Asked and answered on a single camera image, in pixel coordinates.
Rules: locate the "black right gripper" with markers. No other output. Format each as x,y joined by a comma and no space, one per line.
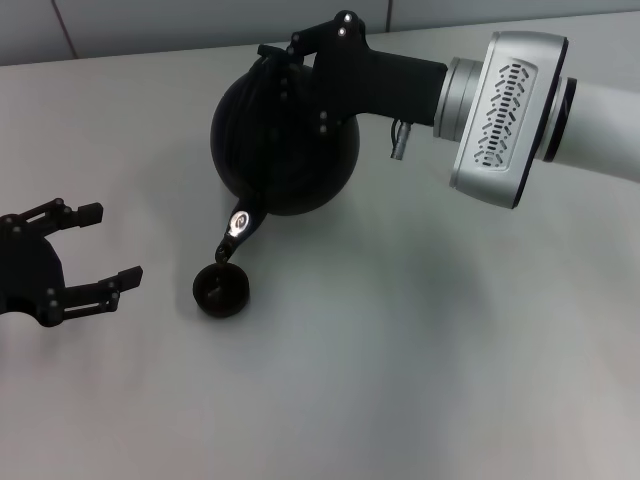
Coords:
380,85

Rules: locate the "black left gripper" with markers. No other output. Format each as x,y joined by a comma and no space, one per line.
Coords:
30,275

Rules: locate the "black round teapot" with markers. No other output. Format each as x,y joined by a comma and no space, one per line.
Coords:
290,170

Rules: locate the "small dark teacup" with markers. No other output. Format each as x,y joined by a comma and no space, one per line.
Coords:
220,300

